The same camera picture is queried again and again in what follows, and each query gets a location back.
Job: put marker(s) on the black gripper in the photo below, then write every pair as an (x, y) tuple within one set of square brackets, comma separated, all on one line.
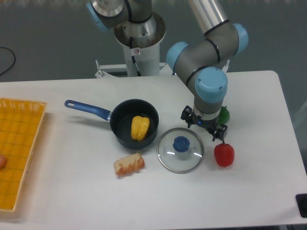
[(207, 121)]

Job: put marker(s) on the glass lid with blue knob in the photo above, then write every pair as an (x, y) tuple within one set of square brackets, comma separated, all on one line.
[(180, 150)]

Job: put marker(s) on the yellow bell pepper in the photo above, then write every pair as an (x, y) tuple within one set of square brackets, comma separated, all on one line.
[(139, 128)]

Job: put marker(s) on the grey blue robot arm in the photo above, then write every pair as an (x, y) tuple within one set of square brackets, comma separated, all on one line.
[(195, 66)]

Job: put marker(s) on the green bell pepper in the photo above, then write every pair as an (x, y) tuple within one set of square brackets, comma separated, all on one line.
[(224, 116)]

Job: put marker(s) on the red bell pepper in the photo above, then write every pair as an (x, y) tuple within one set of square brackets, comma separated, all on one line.
[(224, 154)]

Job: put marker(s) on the toy shrimp piece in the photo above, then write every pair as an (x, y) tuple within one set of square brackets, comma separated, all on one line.
[(129, 164)]

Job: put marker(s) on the black device at table corner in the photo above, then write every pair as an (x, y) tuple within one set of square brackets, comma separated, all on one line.
[(301, 200)]

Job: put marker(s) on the yellow plastic basket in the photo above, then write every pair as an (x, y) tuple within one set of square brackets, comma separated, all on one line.
[(20, 122)]

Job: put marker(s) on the pink object at left edge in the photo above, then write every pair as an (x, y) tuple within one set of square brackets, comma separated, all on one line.
[(3, 160)]

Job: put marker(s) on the white table frame bracket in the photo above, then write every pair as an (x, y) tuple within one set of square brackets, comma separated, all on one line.
[(226, 66)]

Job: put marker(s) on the dark pot with blue handle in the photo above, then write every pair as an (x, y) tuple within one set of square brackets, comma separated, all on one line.
[(121, 118)]

